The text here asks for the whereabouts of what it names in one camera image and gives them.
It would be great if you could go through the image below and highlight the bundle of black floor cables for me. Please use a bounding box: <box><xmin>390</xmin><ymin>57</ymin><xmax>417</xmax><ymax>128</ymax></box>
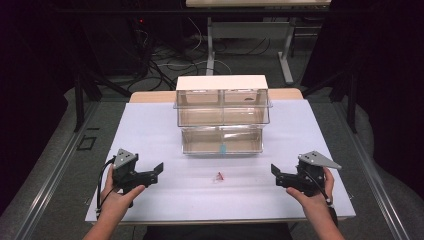
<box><xmin>128</xmin><ymin>19</ymin><xmax>188</xmax><ymax>93</ymax></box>

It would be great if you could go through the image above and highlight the white-topped clear drawer cabinet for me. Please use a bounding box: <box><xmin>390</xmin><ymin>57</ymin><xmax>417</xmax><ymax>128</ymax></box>
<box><xmin>173</xmin><ymin>74</ymin><xmax>273</xmax><ymax>156</ymax></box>

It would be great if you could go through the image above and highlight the clear plastic drawer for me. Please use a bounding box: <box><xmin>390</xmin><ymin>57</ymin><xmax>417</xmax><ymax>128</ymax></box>
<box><xmin>173</xmin><ymin>89</ymin><xmax>273</xmax><ymax>128</ymax></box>
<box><xmin>181</xmin><ymin>125</ymin><xmax>265</xmax><ymax>156</ymax></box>

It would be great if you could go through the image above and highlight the black metal stand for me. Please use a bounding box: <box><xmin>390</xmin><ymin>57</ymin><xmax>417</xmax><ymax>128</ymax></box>
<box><xmin>300</xmin><ymin>64</ymin><xmax>360</xmax><ymax>135</ymax></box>
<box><xmin>73</xmin><ymin>64</ymin><xmax>133</xmax><ymax>133</ymax></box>

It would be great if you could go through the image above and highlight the left hand-held gripper black cable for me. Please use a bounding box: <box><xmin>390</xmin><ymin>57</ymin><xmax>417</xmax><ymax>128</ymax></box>
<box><xmin>95</xmin><ymin>157</ymin><xmax>116</xmax><ymax>220</ymax></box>

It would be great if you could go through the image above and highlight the person's left hand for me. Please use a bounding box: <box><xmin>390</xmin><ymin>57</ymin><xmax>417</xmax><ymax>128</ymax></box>
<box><xmin>99</xmin><ymin>166</ymin><xmax>147</xmax><ymax>216</ymax></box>

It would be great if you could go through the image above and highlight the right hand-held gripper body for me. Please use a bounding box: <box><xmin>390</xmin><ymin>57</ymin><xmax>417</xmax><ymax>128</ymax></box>
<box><xmin>289</xmin><ymin>150</ymin><xmax>343</xmax><ymax>198</ymax></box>

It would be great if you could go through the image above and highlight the white table mat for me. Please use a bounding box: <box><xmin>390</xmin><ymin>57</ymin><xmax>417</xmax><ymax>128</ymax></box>
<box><xmin>84</xmin><ymin>99</ymin><xmax>357</xmax><ymax>224</ymax></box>

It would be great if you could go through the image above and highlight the person's right hand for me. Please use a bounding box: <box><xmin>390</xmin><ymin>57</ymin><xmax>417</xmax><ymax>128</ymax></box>
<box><xmin>285</xmin><ymin>167</ymin><xmax>335</xmax><ymax>211</ymax></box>

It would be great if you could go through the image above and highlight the wooden table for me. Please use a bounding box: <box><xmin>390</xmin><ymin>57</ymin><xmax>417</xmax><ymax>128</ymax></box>
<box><xmin>128</xmin><ymin>87</ymin><xmax>305</xmax><ymax>104</ymax></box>

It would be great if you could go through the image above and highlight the black computer tower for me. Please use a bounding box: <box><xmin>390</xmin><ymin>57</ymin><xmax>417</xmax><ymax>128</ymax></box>
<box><xmin>79</xmin><ymin>12</ymin><xmax>152</xmax><ymax>78</ymax></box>

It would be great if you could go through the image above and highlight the person's dark clothing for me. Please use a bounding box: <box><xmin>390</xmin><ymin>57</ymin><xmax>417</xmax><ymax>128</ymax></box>
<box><xmin>142</xmin><ymin>222</ymin><xmax>295</xmax><ymax>240</ymax></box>

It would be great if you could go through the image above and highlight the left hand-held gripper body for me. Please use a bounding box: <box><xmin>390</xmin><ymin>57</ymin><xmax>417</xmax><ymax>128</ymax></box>
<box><xmin>112</xmin><ymin>148</ymin><xmax>149</xmax><ymax>195</ymax></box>

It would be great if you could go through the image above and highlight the right hand-held gripper black cable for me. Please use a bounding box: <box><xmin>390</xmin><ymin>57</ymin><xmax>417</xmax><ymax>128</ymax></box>
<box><xmin>301</xmin><ymin>169</ymin><xmax>339</xmax><ymax>228</ymax></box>

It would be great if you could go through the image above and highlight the hand-held gripper black cable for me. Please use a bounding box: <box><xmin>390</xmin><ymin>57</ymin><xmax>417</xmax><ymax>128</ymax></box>
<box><xmin>95</xmin><ymin>157</ymin><xmax>116</xmax><ymax>220</ymax></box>
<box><xmin>301</xmin><ymin>169</ymin><xmax>339</xmax><ymax>228</ymax></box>

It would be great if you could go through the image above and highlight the aluminium floor rail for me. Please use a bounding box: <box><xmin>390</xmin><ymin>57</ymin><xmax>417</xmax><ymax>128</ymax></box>
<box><xmin>332</xmin><ymin>100</ymin><xmax>412</xmax><ymax>240</ymax></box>
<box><xmin>12</xmin><ymin>100</ymin><xmax>101</xmax><ymax>240</ymax></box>

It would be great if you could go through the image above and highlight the white floor cable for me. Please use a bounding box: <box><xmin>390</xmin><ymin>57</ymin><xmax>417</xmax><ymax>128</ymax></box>
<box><xmin>155</xmin><ymin>16</ymin><xmax>233</xmax><ymax>77</ymax></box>

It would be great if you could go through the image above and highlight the desk with grey metal legs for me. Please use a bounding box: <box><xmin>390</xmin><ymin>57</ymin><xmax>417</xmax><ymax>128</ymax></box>
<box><xmin>185</xmin><ymin>0</ymin><xmax>333</xmax><ymax>85</ymax></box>

